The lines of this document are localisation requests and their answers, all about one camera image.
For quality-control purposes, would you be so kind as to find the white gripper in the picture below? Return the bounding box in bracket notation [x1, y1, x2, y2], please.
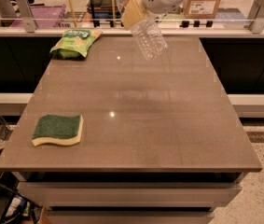
[121, 0, 184, 30]

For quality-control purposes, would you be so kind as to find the clear plastic water bottle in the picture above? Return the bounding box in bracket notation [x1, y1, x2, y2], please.
[116, 0, 167, 60]

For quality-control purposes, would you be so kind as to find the green rice chip bag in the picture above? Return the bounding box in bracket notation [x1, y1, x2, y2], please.
[50, 29, 102, 59]

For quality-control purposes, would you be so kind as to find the cardboard box with label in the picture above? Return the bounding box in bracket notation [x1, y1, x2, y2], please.
[183, 0, 221, 19]

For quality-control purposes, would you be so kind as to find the purple plastic crate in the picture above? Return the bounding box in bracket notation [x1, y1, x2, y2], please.
[9, 4, 68, 29]

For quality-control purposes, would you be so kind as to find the green and yellow sponge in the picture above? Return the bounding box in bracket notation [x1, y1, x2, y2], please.
[32, 115, 84, 147]

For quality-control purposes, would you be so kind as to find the yellow broom handle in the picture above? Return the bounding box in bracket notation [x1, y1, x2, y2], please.
[68, 0, 77, 28]

